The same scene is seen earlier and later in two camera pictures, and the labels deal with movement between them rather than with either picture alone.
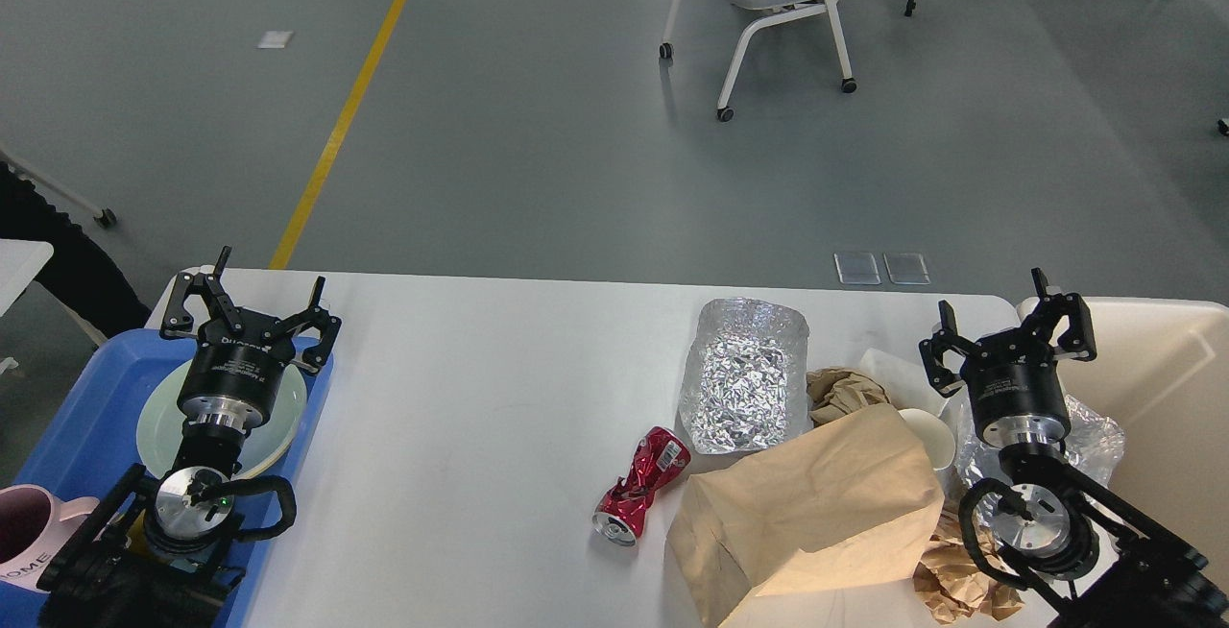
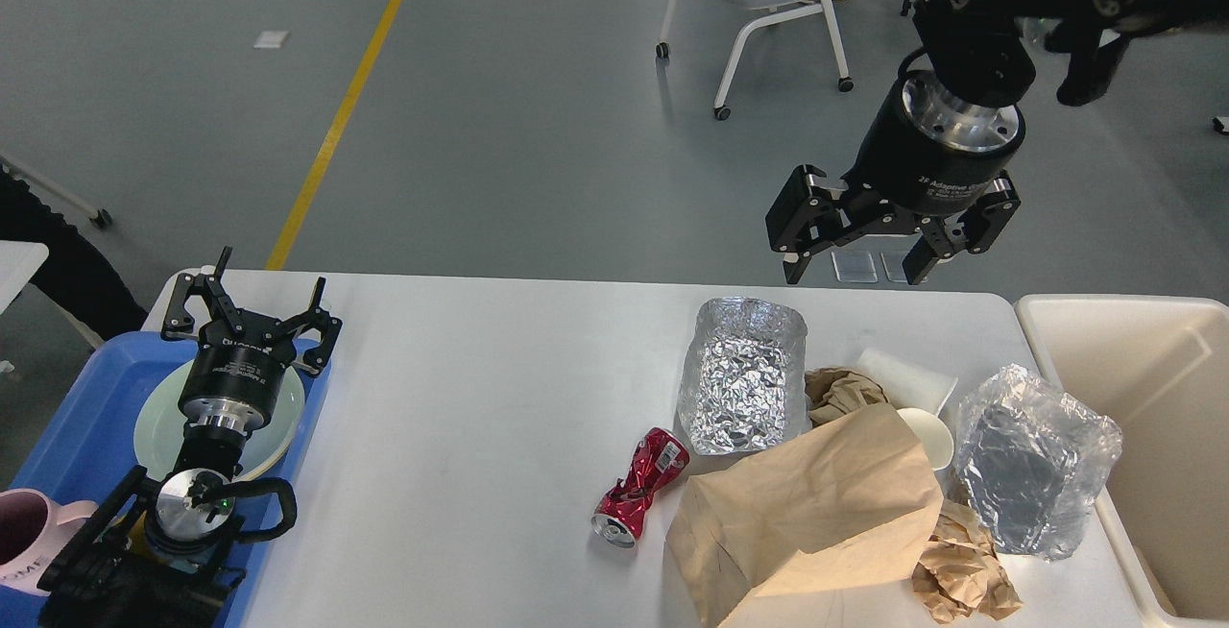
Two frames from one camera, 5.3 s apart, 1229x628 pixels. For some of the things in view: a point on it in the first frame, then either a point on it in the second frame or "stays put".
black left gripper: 231,380 stays put
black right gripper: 1013,381 → 926,154
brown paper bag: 823,531 stays put
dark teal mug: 137,539 stays put
